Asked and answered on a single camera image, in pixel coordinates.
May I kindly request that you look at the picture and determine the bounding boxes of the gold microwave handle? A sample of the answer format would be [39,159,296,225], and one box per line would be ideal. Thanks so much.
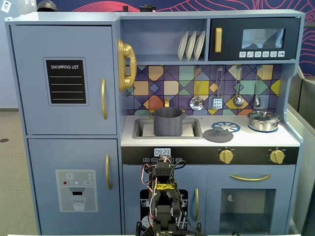
[214,27,222,53]

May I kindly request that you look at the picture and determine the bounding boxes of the steel slotted spatula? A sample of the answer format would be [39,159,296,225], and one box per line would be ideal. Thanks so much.
[212,66,224,110]

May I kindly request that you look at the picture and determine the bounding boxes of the steel skimmer spoon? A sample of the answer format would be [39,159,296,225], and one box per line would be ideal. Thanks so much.
[189,66,205,111]

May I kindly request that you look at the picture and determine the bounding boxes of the blue wooden toy kitchen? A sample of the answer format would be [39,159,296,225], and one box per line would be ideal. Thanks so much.
[4,9,306,236]

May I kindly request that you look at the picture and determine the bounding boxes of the gold toy faucet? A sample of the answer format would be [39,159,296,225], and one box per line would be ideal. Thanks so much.
[148,97,188,118]

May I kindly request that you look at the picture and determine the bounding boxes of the steel ladle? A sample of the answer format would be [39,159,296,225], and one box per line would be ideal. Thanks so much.
[232,65,244,108]

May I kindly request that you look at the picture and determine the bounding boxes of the gray toy sink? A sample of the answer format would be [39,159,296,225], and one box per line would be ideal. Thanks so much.
[133,118,204,140]

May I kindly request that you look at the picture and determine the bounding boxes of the shiny steel pot lid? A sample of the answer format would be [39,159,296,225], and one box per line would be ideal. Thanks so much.
[248,110,280,121]

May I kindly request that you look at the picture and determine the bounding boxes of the blue fridge door with chalkboard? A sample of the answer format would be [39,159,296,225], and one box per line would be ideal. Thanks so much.
[10,24,118,136]

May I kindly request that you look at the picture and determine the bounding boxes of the black shopping list chalkboard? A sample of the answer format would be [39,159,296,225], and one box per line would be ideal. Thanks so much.
[43,57,90,107]

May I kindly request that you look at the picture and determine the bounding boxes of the gold toy telephone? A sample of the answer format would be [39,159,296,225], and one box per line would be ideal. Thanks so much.
[116,38,137,93]

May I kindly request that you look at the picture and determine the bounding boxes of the paper portrait picture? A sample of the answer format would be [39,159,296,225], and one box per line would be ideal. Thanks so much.
[0,1,13,13]

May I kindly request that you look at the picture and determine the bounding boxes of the gray plastic lid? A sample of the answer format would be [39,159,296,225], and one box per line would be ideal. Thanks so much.
[203,128,234,143]

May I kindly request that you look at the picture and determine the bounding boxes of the long gold fridge handle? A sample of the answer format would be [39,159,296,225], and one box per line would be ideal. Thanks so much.
[100,78,108,120]

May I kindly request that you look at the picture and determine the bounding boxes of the blue oven door with window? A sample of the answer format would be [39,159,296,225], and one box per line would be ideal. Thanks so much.
[207,165,296,234]

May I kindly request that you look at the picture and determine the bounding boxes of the small steel spoon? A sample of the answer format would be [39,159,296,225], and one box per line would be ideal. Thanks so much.
[253,65,263,108]

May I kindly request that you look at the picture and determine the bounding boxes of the short gold fridge handle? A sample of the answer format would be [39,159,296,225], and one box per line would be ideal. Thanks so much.
[105,154,113,190]

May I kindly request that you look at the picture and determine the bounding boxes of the digital clock display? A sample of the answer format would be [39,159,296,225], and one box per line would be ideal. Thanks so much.
[154,148,171,157]

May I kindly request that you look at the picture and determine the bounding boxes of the gold stove knob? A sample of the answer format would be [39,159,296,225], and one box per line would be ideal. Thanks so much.
[219,149,234,164]
[269,149,286,164]

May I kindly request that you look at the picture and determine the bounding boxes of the gray plastic pot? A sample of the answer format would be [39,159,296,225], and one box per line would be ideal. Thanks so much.
[150,107,188,137]

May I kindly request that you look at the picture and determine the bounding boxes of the white toy plate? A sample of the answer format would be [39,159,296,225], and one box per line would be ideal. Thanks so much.
[193,30,206,61]
[186,30,197,61]
[177,30,189,61]

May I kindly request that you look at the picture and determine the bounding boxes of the blue fridge door with dispenser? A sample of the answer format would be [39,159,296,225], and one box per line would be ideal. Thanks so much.
[27,138,122,236]

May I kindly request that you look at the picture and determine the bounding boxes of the black and red robot base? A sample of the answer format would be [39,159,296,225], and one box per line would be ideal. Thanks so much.
[136,220,202,236]

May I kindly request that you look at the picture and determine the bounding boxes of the gray water dispenser sticker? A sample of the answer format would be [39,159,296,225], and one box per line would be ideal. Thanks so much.
[55,169,98,213]

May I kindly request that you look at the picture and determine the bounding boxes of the gold oven handle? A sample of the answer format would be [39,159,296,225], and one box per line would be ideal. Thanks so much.
[229,174,272,182]

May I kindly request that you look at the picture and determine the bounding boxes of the black control panel strip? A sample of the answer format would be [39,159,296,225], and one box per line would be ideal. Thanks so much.
[121,147,300,166]

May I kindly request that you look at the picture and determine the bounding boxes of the gold dishwasher handle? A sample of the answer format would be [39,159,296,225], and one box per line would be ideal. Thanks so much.
[194,188,199,222]

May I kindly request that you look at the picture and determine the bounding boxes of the black dishes sticker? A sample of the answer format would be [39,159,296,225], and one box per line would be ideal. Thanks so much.
[139,188,189,231]

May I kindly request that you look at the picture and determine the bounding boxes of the blue dishwasher door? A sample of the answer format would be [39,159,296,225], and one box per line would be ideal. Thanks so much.
[122,164,208,236]

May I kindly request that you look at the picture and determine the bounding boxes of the black helmet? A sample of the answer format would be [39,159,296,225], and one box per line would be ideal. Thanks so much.
[36,0,59,12]

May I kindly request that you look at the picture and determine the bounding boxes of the black toy microwave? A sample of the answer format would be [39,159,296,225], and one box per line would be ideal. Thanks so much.
[208,17,301,61]

